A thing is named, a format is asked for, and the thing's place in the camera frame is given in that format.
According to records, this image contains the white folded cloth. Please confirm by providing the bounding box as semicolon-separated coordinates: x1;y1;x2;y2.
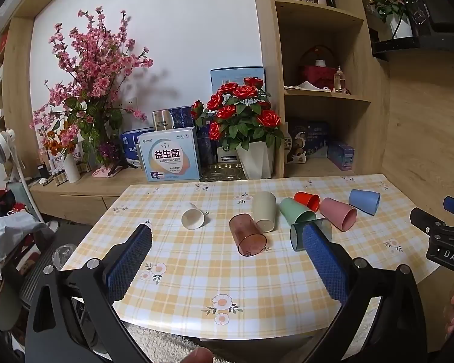
289;80;331;92

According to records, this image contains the purple blue box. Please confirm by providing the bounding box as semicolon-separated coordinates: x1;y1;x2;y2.
327;141;355;171

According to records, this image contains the patterned metal tray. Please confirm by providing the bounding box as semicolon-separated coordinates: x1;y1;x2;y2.
200;163;247;182

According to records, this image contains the black wall shelf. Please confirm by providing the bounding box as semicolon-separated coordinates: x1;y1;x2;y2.
371;0;454;61

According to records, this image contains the small glass bottle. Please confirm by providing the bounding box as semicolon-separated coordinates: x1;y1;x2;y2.
334;66;346;94

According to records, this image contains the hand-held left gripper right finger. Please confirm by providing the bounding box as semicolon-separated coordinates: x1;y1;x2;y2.
302;221;426;363

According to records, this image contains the grey plastic bag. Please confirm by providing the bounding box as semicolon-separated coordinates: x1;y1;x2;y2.
0;212;46;284

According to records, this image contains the small white cup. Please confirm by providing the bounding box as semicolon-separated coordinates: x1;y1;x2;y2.
181;203;211;231

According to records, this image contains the white angular flower pot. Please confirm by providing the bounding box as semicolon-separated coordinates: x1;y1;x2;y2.
236;141;275;180

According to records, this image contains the red cup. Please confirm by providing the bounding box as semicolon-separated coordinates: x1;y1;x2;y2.
293;191;321;213

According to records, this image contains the white round flower pot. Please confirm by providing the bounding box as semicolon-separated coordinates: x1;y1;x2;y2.
389;11;413;40

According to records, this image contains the clear brown cup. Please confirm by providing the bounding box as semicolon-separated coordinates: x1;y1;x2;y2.
229;214;268;257

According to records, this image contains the white box with blue label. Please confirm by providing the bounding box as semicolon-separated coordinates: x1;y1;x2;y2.
216;144;240;164

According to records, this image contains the pink cup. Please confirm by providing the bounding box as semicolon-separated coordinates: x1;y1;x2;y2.
320;197;358;231

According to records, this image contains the blue patterned box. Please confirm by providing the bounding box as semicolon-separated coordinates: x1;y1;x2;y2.
169;105;196;129

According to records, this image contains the wooden sideboard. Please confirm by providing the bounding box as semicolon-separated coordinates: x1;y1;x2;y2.
28;164;288;225

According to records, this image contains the white and blue carton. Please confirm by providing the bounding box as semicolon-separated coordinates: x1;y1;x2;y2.
137;126;202;183

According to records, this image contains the clear dark teal cup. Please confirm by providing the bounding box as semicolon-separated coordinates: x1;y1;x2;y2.
290;218;333;252

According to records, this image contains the green cup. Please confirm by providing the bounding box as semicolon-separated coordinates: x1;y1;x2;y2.
279;197;317;226

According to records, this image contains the red rose bouquet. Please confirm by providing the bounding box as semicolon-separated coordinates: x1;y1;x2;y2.
190;77;285;151

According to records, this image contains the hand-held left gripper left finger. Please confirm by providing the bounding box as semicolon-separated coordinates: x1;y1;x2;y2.
25;224;154;363

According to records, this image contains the dark blue printed box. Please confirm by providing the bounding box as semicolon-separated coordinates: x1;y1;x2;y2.
285;118;330;164

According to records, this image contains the beige cup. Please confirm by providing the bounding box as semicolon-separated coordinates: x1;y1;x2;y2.
252;191;277;233

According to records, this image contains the yellow checked tablecloth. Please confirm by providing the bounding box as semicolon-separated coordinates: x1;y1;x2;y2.
61;174;441;337

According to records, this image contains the white shaggy rug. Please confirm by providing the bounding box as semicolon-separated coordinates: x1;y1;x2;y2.
127;323;220;363

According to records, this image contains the pink blossom bouquet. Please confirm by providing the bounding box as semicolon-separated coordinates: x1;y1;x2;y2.
29;6;154;159

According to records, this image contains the pink cloth pouch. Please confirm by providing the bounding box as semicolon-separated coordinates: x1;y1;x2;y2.
92;164;127;178

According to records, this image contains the orange flower bunch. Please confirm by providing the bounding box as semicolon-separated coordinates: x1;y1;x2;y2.
43;130;78;157

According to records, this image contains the blue cup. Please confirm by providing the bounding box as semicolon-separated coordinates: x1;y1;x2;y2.
349;188;381;216

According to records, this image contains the white standing fan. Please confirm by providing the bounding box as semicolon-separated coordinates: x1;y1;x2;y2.
0;129;46;224

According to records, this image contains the row of small brown bottles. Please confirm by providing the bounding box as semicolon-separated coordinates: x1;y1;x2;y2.
38;162;89;187

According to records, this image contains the tall white vase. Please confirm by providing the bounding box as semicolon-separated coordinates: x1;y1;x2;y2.
62;151;81;183

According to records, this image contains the wooden shelf unit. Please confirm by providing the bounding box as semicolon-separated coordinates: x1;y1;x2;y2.
251;0;392;179

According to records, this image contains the red gift basket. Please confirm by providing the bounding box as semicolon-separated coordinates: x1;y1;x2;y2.
297;45;335;90

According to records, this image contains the large light blue box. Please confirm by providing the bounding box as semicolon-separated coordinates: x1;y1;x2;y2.
210;67;266;101

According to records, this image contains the dark blue tall box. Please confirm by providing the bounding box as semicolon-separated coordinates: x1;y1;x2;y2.
195;119;217;167

